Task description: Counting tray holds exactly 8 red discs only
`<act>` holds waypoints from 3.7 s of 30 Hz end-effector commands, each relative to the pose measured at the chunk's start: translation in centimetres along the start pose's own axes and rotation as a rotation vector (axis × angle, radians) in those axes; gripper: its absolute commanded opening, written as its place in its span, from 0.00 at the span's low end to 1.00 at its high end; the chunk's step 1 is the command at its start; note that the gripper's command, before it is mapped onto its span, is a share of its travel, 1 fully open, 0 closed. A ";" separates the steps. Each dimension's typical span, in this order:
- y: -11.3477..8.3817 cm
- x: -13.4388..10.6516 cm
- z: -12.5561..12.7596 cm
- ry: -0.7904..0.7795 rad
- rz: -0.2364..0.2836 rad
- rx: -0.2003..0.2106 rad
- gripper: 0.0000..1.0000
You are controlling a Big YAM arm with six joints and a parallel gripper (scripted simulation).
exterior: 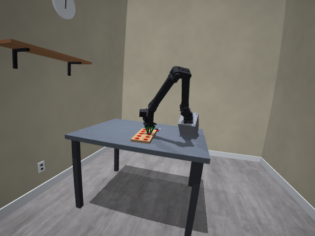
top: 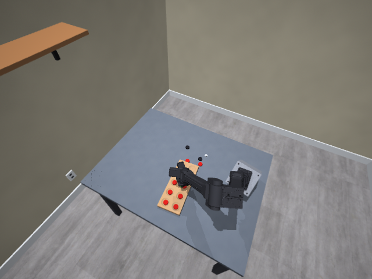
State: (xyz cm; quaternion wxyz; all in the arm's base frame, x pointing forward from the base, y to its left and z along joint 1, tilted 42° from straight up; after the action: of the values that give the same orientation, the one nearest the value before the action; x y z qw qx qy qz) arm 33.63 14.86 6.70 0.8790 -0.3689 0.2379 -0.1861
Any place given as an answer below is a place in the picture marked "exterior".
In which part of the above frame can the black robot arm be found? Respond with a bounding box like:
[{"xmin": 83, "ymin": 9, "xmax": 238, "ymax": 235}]
[{"xmin": 139, "ymin": 66, "xmax": 193, "ymax": 123}]

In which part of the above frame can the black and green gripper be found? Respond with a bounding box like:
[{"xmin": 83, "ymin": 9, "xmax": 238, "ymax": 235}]
[{"xmin": 143, "ymin": 117, "xmax": 156, "ymax": 134}]

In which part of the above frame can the tan tray with round pockets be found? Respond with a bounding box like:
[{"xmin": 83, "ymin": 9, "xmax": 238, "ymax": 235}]
[{"xmin": 131, "ymin": 128, "xmax": 157, "ymax": 144}]

